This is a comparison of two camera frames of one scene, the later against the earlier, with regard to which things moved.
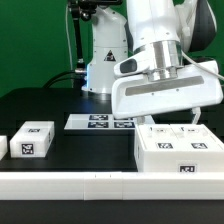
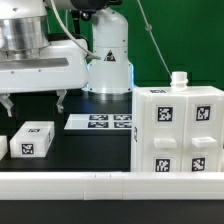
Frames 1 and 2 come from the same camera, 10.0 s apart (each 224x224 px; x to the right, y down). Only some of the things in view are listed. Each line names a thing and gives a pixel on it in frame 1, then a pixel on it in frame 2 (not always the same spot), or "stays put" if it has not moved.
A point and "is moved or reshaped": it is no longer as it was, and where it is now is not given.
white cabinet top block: (32, 139) stays put
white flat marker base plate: (99, 122) stays put
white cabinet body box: (178, 148) is moved or reshaped
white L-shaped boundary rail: (110, 185) stays put
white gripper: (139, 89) -> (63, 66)
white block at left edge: (3, 146) stays put
